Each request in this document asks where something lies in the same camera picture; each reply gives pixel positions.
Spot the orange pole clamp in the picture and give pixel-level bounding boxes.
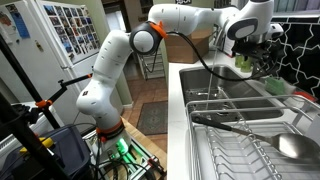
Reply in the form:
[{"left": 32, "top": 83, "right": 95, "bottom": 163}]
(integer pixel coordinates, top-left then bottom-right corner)
[{"left": 34, "top": 99, "right": 54, "bottom": 110}]

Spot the brown cardboard box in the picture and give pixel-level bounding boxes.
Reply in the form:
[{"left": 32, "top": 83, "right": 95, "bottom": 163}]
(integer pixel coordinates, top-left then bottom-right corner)
[{"left": 164, "top": 28, "right": 214, "bottom": 64}]

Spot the yellow tool handle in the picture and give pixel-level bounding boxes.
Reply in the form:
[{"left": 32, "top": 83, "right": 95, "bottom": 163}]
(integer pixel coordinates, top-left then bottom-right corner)
[{"left": 19, "top": 137, "right": 55, "bottom": 154}]

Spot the steel sink bottom grid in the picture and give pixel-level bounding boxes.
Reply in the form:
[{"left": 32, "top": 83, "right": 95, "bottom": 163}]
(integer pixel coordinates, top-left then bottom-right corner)
[{"left": 184, "top": 87, "right": 249, "bottom": 121}]

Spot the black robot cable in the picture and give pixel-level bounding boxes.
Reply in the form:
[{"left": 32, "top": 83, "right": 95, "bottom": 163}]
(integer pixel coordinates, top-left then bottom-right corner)
[{"left": 164, "top": 30, "right": 278, "bottom": 83}]

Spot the wire shelf rack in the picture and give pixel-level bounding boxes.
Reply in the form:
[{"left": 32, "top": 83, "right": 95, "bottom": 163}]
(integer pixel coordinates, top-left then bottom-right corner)
[{"left": 139, "top": 52, "right": 166, "bottom": 80}]

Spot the steel wire dish rack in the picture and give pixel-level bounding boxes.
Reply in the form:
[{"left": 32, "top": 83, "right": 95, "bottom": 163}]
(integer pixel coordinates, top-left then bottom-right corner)
[{"left": 185, "top": 94, "right": 320, "bottom": 180}]

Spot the thick black stand pole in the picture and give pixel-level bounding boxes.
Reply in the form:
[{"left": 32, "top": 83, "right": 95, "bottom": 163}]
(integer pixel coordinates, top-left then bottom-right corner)
[{"left": 0, "top": 93, "right": 71, "bottom": 180}]

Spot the photo collage sheet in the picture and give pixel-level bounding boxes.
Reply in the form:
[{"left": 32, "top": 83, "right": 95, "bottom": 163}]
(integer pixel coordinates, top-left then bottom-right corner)
[{"left": 41, "top": 2, "right": 102, "bottom": 64}]

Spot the green cup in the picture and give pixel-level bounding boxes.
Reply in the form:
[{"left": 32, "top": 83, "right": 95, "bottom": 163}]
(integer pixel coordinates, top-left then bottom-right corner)
[
  {"left": 234, "top": 54, "right": 243, "bottom": 69},
  {"left": 240, "top": 55, "right": 254, "bottom": 74}
]

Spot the white refrigerator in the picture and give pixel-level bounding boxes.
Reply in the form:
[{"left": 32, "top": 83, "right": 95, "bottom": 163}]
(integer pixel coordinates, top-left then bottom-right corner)
[{"left": 0, "top": 0, "right": 125, "bottom": 125}]

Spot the green sponge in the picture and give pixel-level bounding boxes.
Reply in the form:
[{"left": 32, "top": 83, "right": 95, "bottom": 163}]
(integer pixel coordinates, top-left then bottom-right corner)
[{"left": 264, "top": 76, "right": 287, "bottom": 96}]

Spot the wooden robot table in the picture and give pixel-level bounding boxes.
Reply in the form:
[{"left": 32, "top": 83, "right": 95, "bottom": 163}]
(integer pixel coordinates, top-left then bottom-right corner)
[{"left": 121, "top": 116, "right": 168, "bottom": 180}]

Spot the red black cable connector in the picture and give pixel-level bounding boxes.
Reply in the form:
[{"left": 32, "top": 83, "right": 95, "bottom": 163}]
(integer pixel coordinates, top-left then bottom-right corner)
[{"left": 148, "top": 155, "right": 166, "bottom": 175}]

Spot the green lit controller box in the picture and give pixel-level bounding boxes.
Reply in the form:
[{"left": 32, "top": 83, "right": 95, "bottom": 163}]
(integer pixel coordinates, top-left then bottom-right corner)
[{"left": 106, "top": 136, "right": 142, "bottom": 165}]

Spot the large steel serving spoon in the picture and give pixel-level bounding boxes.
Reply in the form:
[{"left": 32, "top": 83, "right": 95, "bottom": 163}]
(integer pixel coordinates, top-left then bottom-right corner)
[{"left": 191, "top": 114, "right": 320, "bottom": 162}]

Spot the red dish scrubber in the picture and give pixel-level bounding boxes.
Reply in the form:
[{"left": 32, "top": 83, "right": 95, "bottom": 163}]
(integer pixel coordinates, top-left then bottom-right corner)
[{"left": 293, "top": 91, "right": 318, "bottom": 103}]

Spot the stainless steel sink basin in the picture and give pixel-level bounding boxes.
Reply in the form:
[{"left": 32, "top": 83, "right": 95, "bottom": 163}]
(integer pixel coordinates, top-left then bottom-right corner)
[{"left": 178, "top": 64, "right": 284, "bottom": 122}]

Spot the blue paper note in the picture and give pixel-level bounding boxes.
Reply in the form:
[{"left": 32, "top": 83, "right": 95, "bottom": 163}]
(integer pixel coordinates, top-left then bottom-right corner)
[{"left": 4, "top": 3, "right": 31, "bottom": 39}]

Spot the dark blue storage bin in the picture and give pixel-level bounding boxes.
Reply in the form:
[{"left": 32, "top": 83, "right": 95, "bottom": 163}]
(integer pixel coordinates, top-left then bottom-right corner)
[{"left": 0, "top": 124, "right": 93, "bottom": 180}]

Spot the dark patterned floor rug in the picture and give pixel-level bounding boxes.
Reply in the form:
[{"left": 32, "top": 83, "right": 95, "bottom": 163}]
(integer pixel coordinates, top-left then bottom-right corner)
[{"left": 135, "top": 100, "right": 169, "bottom": 136}]

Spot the white paper sign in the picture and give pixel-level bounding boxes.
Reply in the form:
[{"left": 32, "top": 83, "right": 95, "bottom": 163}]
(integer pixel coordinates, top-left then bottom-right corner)
[{"left": 222, "top": 32, "right": 238, "bottom": 58}]

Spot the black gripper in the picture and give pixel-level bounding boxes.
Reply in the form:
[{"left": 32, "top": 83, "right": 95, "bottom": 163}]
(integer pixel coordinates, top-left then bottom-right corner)
[{"left": 232, "top": 38, "right": 281, "bottom": 79}]

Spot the thin black tripod pole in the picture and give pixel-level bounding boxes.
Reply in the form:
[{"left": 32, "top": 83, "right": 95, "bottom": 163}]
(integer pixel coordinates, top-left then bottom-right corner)
[{"left": 0, "top": 34, "right": 61, "bottom": 129}]

